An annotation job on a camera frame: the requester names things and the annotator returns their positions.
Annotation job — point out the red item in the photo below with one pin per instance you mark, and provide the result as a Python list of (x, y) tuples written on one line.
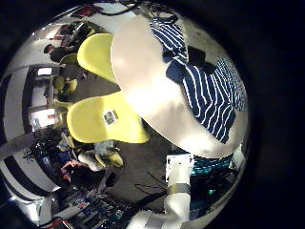
[(85, 11)]

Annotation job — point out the seated person in black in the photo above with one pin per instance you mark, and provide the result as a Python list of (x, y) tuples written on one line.
[(58, 53)]

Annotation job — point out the yellow chair with sticker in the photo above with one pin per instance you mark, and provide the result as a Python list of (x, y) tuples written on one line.
[(92, 120)]

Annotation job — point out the white lit monitor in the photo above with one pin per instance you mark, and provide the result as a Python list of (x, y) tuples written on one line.
[(44, 71)]

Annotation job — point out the white shoe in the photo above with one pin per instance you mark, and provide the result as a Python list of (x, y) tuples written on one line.
[(90, 160)]

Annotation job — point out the teal crate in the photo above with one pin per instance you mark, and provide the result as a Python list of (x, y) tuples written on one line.
[(209, 165)]

